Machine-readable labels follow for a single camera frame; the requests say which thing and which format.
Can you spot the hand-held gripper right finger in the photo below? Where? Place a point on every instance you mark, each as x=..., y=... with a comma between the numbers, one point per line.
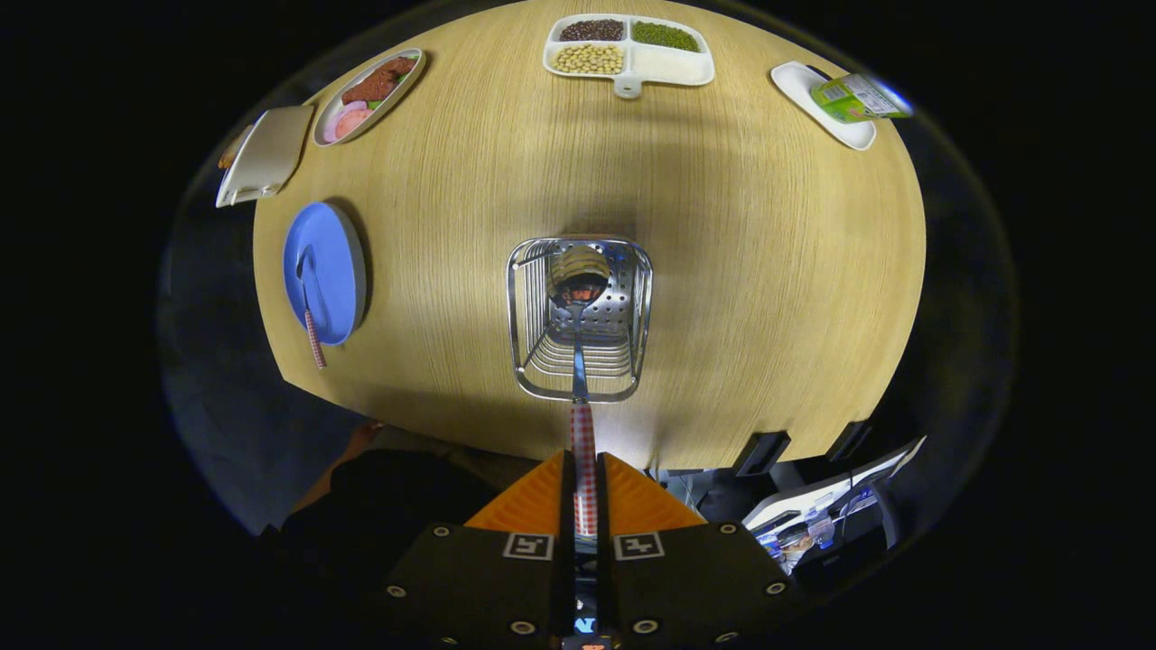
x=602, y=506

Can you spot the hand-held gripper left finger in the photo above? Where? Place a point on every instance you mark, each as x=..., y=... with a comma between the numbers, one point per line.
x=567, y=506

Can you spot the white office desk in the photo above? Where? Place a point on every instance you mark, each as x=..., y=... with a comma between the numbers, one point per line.
x=813, y=496

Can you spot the blue plate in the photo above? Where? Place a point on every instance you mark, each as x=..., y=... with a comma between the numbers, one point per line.
x=334, y=262

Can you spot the salmon pink ham slice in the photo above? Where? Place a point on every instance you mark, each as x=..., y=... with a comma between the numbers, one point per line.
x=355, y=124

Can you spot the white divided tray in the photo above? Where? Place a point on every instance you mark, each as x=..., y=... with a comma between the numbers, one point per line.
x=673, y=65

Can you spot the yellow soybeans pile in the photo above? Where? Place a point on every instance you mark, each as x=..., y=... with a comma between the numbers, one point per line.
x=587, y=60

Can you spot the pale pink ham slice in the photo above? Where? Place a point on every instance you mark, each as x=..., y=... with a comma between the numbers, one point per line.
x=332, y=122

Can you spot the white oval meat plate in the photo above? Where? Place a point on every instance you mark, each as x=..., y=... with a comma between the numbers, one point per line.
x=408, y=81

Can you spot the white toaster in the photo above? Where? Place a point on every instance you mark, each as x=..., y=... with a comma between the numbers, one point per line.
x=271, y=153

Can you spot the small white dish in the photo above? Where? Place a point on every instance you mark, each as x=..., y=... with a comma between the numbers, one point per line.
x=804, y=90

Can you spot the brown steak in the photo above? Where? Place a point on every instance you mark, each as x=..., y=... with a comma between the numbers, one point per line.
x=375, y=83

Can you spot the green beans pile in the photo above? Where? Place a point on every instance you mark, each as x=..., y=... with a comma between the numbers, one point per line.
x=666, y=35

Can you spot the green labelled bottle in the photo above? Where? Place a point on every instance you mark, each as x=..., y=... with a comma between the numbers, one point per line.
x=849, y=99

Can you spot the dark red beans pile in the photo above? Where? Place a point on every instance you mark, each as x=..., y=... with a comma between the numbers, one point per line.
x=591, y=30

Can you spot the brown toast slice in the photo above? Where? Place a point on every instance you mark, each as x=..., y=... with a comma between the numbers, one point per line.
x=231, y=152

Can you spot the black table bracket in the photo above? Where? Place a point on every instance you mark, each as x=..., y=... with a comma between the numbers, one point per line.
x=849, y=441
x=763, y=451

